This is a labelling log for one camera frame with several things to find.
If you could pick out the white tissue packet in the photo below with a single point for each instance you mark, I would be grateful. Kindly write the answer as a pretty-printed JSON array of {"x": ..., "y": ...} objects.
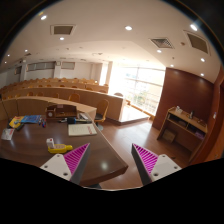
[{"x": 7, "y": 134}]

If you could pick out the blue book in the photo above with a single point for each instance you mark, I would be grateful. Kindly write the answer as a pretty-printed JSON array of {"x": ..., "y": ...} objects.
[{"x": 33, "y": 119}]

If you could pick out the wooden chair behind desk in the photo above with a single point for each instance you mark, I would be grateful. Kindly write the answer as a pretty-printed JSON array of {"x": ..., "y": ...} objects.
[{"x": 74, "y": 97}]

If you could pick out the long curved wooden bench desk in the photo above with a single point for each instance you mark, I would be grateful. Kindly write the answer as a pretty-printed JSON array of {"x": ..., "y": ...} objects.
[{"x": 90, "y": 98}]

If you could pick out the yellow booklet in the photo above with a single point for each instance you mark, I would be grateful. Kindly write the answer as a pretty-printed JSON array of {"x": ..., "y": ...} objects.
[{"x": 16, "y": 121}]

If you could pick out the white charger adapter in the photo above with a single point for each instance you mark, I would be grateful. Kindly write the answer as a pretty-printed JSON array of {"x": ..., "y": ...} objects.
[{"x": 50, "y": 143}]

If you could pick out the wooden shelf cabinet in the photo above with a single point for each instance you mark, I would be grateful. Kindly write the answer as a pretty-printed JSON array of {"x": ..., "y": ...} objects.
[{"x": 182, "y": 128}]

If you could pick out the wooden desk organizer box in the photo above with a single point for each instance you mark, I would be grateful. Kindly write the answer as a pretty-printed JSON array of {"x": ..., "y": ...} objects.
[{"x": 57, "y": 111}]

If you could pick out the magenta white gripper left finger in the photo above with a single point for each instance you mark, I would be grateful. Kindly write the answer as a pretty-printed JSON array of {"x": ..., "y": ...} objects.
[{"x": 69, "y": 166}]

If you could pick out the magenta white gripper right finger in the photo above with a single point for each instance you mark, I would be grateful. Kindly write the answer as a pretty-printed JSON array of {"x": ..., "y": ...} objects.
[{"x": 152, "y": 167}]

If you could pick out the yellow power strip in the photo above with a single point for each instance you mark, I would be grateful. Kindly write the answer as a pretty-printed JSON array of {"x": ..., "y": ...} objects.
[{"x": 60, "y": 148}]

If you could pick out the black small box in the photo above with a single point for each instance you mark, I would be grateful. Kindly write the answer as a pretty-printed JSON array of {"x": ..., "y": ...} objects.
[{"x": 71, "y": 120}]

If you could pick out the wooden office chair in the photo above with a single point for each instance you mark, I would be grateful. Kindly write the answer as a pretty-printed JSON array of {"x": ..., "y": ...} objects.
[{"x": 102, "y": 108}]

